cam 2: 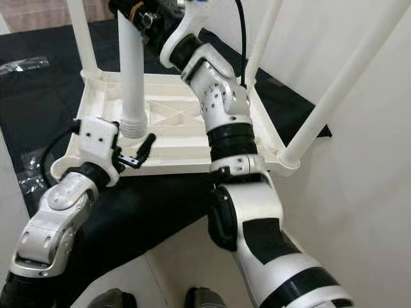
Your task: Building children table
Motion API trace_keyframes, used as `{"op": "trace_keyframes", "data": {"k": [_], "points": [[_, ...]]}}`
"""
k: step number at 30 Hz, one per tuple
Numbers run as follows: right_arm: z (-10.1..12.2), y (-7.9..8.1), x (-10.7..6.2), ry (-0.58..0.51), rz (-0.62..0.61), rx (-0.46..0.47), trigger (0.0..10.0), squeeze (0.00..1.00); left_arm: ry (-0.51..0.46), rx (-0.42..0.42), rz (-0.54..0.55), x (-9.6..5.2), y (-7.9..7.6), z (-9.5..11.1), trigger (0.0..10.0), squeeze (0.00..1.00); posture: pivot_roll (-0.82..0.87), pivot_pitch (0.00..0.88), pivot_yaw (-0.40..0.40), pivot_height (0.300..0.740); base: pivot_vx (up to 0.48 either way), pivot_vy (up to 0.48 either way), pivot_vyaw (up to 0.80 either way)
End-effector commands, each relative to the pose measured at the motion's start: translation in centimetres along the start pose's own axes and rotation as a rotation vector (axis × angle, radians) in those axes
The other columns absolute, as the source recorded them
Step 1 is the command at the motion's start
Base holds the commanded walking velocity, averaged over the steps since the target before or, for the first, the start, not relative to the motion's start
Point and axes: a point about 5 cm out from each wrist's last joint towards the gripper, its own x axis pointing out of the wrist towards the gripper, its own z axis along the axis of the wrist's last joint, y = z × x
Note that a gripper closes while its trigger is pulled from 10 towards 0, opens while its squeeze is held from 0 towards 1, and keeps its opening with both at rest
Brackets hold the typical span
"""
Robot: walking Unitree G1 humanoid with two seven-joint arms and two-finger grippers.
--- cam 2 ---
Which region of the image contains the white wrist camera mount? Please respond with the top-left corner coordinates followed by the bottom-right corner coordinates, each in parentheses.
top-left (78, 117), bottom-right (121, 187)
top-left (159, 0), bottom-right (213, 70)

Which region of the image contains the white plastic children table top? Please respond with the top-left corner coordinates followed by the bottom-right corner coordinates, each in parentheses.
top-left (50, 69), bottom-right (299, 179)

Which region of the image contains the beige wicker basket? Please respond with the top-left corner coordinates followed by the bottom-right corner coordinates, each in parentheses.
top-left (0, 0), bottom-right (78, 33)

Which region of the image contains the grey robot foot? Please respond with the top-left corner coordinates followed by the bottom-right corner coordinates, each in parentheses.
top-left (185, 287), bottom-right (229, 308)
top-left (87, 289), bottom-right (139, 308)

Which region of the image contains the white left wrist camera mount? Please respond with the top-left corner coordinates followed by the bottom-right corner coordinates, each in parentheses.
top-left (78, 117), bottom-right (121, 187)

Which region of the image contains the clear tape strip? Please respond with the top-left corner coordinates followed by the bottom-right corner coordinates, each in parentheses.
top-left (0, 56), bottom-right (51, 74)

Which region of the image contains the grey right robot foot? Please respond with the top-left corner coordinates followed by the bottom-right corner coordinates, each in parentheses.
top-left (185, 287), bottom-right (229, 308)

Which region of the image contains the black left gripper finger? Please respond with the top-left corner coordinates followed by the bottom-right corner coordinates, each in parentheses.
top-left (136, 133), bottom-right (157, 166)

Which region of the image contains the grey left robot foot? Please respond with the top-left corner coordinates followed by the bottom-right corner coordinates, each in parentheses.
top-left (87, 289), bottom-right (139, 308)

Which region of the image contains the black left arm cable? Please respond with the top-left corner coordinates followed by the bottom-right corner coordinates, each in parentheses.
top-left (42, 122), bottom-right (84, 187)

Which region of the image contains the black tablecloth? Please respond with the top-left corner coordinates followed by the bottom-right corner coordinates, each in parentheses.
top-left (0, 18), bottom-right (333, 308)

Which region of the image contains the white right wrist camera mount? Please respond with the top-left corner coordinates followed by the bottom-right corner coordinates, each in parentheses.
top-left (159, 0), bottom-right (213, 70)

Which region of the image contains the black cable with blue plug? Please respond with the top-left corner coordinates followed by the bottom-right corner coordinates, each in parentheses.
top-left (234, 0), bottom-right (250, 87)

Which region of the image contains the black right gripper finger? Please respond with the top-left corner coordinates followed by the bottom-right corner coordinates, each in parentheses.
top-left (108, 0), bottom-right (155, 26)

